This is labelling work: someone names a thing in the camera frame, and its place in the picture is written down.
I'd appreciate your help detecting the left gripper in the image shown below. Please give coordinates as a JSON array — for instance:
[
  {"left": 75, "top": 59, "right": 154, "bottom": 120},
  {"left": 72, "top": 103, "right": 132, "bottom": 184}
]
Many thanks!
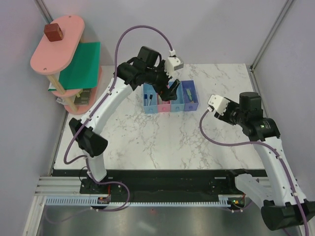
[{"left": 145, "top": 61, "right": 181, "bottom": 102}]

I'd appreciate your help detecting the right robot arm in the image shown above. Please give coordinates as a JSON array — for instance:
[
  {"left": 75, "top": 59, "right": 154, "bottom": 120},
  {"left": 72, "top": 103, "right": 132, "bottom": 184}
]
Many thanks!
[{"left": 208, "top": 92, "right": 315, "bottom": 235}]

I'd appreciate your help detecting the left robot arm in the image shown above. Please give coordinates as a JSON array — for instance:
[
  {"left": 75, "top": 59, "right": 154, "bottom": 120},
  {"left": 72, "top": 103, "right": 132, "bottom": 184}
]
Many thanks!
[{"left": 69, "top": 46, "right": 184, "bottom": 193}]

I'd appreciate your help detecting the pink plastic bin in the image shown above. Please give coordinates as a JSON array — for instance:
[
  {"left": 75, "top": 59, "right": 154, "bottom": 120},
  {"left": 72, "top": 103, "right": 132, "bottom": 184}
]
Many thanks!
[{"left": 157, "top": 95, "right": 171, "bottom": 113}]

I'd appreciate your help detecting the light blue bin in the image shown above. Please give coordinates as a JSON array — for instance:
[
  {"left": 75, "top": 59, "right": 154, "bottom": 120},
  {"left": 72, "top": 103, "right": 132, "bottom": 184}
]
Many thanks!
[
  {"left": 170, "top": 84, "right": 185, "bottom": 112},
  {"left": 143, "top": 84, "right": 158, "bottom": 114}
]

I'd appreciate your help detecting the light blue bin leftmost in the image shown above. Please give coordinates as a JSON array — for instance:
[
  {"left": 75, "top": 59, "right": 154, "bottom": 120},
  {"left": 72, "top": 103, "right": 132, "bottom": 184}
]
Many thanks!
[{"left": 143, "top": 84, "right": 158, "bottom": 114}]

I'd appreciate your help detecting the purple plastic bin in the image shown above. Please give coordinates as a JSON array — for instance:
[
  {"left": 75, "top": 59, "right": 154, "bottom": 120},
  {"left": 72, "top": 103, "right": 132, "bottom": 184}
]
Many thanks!
[{"left": 182, "top": 80, "right": 199, "bottom": 112}]

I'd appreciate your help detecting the black Canon setup booklet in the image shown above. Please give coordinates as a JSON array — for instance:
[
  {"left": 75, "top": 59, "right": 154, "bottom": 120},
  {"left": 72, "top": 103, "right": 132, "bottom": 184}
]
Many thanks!
[{"left": 74, "top": 88, "right": 92, "bottom": 105}]

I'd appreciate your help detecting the green folder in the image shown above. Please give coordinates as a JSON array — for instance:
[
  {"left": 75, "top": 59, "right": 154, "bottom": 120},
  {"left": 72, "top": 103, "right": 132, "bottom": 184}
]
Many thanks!
[{"left": 54, "top": 42, "right": 101, "bottom": 90}]

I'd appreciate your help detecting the pink wooden shelf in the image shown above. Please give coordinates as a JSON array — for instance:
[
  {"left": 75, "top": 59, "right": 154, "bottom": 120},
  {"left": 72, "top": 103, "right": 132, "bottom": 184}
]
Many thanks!
[{"left": 30, "top": 15, "right": 98, "bottom": 115}]

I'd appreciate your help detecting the brown wooden block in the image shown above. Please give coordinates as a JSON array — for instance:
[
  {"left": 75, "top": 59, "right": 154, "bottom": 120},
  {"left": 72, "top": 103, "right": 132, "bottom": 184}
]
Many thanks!
[{"left": 44, "top": 23, "right": 63, "bottom": 42}]

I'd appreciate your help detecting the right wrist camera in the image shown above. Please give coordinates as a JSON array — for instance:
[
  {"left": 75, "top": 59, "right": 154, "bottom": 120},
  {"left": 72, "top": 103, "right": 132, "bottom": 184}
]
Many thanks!
[{"left": 207, "top": 94, "right": 230, "bottom": 116}]

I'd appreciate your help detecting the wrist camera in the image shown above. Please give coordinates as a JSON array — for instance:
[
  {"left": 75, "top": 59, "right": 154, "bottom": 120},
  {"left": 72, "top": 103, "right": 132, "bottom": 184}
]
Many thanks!
[
  {"left": 164, "top": 57, "right": 184, "bottom": 77},
  {"left": 207, "top": 94, "right": 230, "bottom": 116}
]

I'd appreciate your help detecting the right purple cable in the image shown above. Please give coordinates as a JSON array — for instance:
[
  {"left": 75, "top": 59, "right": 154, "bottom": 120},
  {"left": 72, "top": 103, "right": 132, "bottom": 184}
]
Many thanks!
[{"left": 198, "top": 109, "right": 311, "bottom": 236}]

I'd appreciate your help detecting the purple cable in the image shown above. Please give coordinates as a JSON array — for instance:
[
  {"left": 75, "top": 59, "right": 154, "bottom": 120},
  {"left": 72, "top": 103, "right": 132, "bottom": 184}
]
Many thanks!
[
  {"left": 198, "top": 109, "right": 311, "bottom": 236},
  {"left": 45, "top": 25, "right": 176, "bottom": 224}
]

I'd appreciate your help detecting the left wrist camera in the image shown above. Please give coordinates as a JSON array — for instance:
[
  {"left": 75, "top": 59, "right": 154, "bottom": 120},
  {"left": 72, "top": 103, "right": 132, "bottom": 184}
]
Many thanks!
[{"left": 164, "top": 57, "right": 184, "bottom": 77}]

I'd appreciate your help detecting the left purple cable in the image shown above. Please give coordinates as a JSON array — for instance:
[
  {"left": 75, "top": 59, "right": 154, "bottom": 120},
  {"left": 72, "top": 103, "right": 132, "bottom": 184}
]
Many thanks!
[{"left": 45, "top": 25, "right": 176, "bottom": 224}]

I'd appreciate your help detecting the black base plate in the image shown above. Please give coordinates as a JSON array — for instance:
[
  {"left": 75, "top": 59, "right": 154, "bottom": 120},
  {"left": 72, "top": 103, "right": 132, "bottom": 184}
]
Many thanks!
[{"left": 52, "top": 169, "right": 272, "bottom": 203}]

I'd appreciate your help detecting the white cable duct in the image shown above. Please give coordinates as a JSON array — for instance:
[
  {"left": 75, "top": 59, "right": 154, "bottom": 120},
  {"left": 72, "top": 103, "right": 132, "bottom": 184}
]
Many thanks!
[{"left": 45, "top": 196, "right": 231, "bottom": 207}]

